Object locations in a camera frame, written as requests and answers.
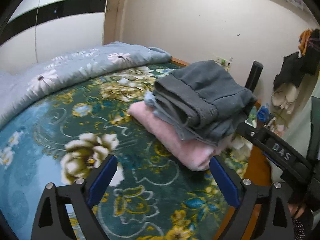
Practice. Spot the hanging clothes on rack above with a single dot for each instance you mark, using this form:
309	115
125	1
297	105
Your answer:
295	66

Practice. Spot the teal floral bed blanket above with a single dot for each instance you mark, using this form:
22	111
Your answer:
69	133

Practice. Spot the pink folded garment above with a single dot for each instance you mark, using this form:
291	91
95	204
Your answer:
193	154

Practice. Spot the blue plastic bottle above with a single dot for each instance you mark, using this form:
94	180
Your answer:
263	113

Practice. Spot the white wardrobe with black band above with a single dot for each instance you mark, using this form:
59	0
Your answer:
39	30

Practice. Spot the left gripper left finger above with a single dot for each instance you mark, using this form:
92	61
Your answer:
51	219

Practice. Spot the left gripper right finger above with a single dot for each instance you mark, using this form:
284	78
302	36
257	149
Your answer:
274	220

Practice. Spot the grey sweatshirt with gold letters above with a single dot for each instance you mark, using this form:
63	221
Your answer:
204	99

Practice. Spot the light blue folded garment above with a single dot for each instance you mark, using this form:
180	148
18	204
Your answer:
150	101

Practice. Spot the white wall socket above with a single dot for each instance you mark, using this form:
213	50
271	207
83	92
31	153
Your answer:
226	64

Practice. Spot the light blue floral quilt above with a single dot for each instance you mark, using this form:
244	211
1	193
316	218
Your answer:
19	91

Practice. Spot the black upright post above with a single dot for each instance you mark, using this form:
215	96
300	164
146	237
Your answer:
254	76

